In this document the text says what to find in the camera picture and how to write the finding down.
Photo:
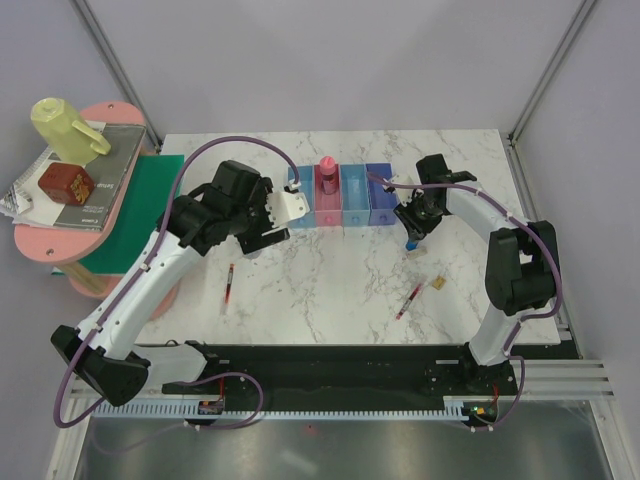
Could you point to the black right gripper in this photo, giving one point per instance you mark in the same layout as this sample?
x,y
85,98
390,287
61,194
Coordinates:
x,y
417,230

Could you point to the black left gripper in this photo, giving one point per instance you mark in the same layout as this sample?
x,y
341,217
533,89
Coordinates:
x,y
254,241

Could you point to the pink capped clear bottle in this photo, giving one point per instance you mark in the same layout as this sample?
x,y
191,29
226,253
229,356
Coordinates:
x,y
328,171

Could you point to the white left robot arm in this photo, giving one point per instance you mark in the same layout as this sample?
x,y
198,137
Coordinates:
x,y
102,349

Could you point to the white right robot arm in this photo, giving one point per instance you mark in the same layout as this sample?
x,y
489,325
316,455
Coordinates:
x,y
522,275

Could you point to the white eraser stick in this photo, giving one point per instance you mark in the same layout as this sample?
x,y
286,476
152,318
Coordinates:
x,y
417,253

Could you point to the purple drawer box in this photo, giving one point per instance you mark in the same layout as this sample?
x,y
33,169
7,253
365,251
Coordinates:
x,y
382,203

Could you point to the small yellow eraser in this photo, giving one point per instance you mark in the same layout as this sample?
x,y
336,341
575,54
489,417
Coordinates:
x,y
439,282

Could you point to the red pen left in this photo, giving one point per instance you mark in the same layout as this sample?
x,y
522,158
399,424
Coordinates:
x,y
228,288

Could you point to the red pen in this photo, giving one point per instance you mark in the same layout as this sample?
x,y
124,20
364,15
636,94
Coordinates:
x,y
410,298
228,288

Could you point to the pink drawer box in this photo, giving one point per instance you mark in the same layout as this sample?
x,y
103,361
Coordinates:
x,y
327,207

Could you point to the teal blue drawer box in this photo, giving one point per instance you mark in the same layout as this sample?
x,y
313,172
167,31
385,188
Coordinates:
x,y
355,195

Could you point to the red pen right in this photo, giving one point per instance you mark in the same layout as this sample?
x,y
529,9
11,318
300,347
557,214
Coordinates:
x,y
410,298

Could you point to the green folder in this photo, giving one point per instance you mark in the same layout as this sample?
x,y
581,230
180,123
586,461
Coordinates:
x,y
144,203

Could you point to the grey manual book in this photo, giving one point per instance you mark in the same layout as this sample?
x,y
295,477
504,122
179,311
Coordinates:
x,y
108,173

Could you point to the red cube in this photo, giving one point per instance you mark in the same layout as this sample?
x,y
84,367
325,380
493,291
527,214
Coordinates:
x,y
67,184

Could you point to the yellow mug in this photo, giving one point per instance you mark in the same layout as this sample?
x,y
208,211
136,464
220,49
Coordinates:
x,y
67,133

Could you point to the pink tiered shelf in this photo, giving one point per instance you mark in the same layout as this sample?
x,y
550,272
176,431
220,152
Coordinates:
x,y
60,235

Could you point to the spiral notebook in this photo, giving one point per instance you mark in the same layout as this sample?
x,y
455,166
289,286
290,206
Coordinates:
x,y
18,204

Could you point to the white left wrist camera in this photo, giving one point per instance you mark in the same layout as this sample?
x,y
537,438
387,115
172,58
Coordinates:
x,y
283,207

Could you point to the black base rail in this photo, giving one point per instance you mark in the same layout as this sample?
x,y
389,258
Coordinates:
x,y
347,376

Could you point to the white cable duct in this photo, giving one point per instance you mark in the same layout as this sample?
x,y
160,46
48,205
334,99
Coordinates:
x,y
195,409

